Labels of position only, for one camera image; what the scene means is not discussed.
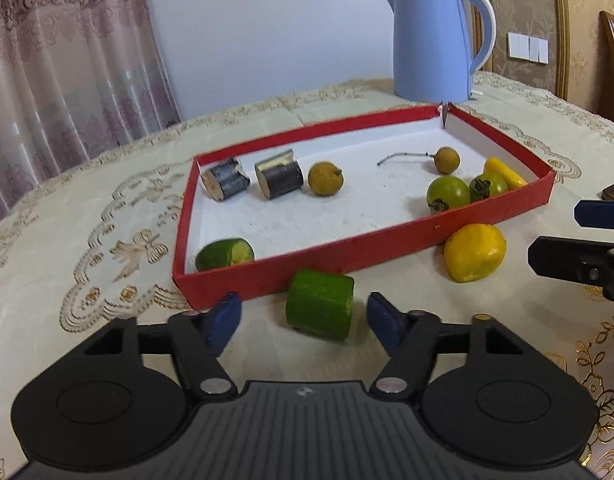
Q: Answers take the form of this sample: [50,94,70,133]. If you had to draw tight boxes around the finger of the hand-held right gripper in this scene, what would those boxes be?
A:
[574,200,614,229]
[528,235,614,311]

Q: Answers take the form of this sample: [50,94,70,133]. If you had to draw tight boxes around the brown longan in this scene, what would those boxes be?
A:
[377,146,461,173]

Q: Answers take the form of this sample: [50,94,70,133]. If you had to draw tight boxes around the pink floral curtain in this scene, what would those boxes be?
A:
[0,0,182,241]

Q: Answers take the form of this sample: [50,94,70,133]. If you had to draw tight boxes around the light blue electric kettle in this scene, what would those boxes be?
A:
[383,0,498,103]

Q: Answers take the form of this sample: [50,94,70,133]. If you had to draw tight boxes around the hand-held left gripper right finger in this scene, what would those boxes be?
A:
[366,291,530,403]

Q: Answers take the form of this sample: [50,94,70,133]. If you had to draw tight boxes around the white wall switch panel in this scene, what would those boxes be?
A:
[507,31,548,64]

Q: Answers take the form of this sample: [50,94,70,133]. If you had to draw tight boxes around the red shallow cardboard box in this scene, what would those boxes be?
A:
[172,102,558,311]

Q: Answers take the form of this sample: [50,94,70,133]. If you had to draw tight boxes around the speckled yellow round fruit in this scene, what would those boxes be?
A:
[307,161,345,197]

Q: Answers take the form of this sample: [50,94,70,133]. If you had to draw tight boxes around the black sugarcane piece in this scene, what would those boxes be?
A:
[254,149,304,201]
[202,157,251,202]

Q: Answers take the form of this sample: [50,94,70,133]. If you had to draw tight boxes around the green cucumber end piece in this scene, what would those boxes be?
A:
[195,237,255,272]

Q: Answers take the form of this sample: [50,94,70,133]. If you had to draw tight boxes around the gold wall moulding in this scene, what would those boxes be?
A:
[549,0,572,102]
[464,0,495,72]

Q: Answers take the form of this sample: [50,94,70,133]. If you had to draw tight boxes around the yellow lemon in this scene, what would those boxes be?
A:
[444,223,508,283]

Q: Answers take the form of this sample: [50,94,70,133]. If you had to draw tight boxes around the green tomato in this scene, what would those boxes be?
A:
[469,172,509,204]
[426,175,472,213]

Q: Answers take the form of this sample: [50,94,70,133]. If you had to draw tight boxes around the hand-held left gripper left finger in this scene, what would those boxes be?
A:
[82,291,242,403]

